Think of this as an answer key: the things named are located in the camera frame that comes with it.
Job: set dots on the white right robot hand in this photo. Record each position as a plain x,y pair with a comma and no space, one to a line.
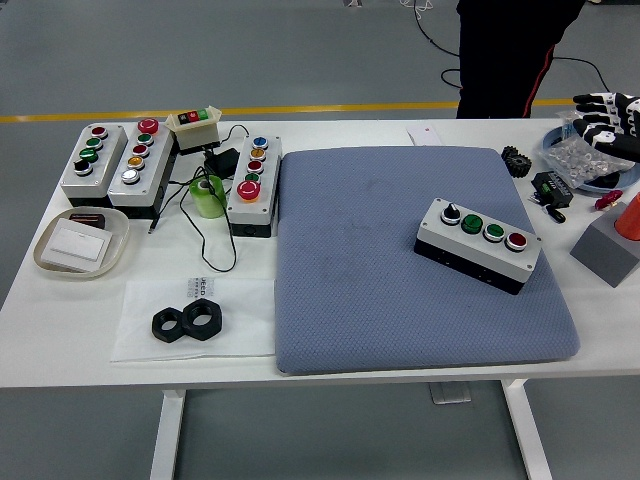
615,130

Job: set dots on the four-button control box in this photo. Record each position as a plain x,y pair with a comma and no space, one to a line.
480,252

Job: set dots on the five-button box with blue button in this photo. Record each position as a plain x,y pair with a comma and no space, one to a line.
250,207

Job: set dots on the five-button box with white button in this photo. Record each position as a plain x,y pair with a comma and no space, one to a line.
155,165

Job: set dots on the clear bag of metal washers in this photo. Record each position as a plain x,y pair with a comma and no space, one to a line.
575,162

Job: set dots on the small red part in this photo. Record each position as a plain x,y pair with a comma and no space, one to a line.
607,200

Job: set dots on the black module with green terminal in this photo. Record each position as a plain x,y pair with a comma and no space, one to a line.
552,192

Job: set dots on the black gear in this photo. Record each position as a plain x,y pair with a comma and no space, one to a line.
517,162

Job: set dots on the grey wedge block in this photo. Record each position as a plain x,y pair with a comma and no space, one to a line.
600,255

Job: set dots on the person in black trousers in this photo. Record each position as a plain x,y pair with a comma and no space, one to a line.
510,50

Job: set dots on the blue-grey padded mat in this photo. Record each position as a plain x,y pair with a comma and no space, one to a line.
350,280

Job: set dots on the white table leg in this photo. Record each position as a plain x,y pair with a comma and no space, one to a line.
167,435
527,435

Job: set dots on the black power adapter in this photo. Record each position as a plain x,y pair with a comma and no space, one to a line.
225,160

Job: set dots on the green tape roll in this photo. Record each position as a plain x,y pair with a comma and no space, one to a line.
212,200

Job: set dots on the clear printed plastic bag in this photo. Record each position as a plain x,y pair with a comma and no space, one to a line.
240,325

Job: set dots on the large black hex nut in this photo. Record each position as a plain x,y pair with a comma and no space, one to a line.
189,325

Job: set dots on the small black hex nut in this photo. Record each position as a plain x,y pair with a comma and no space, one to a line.
159,327

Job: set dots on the grey box with black selector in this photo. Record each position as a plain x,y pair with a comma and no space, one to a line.
112,155

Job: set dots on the beige oval tray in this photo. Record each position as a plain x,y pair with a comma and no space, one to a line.
117,235

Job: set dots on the grey under-table bracket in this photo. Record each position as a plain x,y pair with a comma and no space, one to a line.
450,394

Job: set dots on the cream three-button switch box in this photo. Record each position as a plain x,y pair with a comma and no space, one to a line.
197,132

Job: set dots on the dark brown switch plate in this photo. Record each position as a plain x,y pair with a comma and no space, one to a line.
87,219

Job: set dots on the white wall switch plate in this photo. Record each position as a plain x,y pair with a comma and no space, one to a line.
75,245

